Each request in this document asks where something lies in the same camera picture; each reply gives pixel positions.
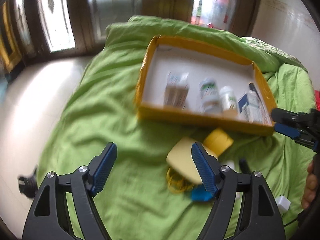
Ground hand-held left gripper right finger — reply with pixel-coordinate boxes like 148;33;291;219
191;141;287;240

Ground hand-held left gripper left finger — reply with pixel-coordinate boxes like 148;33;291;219
22;142;118;240

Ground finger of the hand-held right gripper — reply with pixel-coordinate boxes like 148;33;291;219
273;123;315;145
271;107;300;124

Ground floral hand cream tube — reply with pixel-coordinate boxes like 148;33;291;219
254;91;272;125

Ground cream case with yellow cord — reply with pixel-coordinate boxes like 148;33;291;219
166;137;218;195

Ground blue plastic case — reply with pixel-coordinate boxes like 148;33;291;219
191;187;213;202

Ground yellow jar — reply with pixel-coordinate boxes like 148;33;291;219
202;128;234;157

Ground blue and white medicine box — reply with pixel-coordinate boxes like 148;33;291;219
237;93;260;123

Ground black marker purple cap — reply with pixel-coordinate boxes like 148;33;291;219
239;159;250;174

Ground white bottle striped green label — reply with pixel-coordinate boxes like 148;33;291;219
219;85;238;117

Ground white charger plug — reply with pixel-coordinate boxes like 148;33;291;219
274;195;291;214

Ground white bottle plant label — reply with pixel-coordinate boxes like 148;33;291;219
199;78;223;114

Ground small white carton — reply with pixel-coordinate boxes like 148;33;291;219
164;71;190;109

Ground yellow cardboard box tray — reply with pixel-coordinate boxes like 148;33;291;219
134;35;277;137

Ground person's right hand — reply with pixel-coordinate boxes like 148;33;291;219
301;160;319;210

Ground patterned pillow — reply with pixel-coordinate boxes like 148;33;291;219
241;36;309;73

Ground green blanket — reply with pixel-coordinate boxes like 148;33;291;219
37;15;317;240

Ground black plastic object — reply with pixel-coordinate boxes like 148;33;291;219
17;166;38;198

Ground black cable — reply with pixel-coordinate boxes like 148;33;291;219
282;211;304;230

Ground yellow wooden door frame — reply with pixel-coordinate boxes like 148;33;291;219
0;0;23;73

